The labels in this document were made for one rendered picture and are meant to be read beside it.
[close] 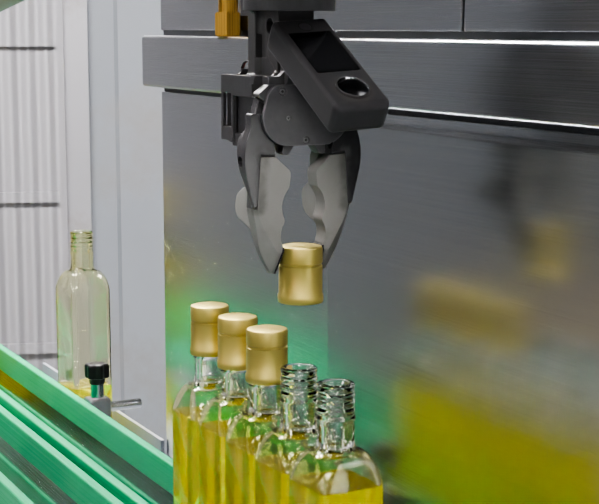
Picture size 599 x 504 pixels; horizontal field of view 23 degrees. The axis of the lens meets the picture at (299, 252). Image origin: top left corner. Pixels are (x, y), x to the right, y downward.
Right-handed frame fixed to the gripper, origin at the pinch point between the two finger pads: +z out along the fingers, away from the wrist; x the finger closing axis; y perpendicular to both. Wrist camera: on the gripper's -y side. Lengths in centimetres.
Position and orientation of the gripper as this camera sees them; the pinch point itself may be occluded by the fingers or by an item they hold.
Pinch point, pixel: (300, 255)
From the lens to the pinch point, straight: 112.7
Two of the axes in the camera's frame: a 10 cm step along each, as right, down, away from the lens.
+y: -4.5, -1.4, 8.8
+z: 0.0, 9.9, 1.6
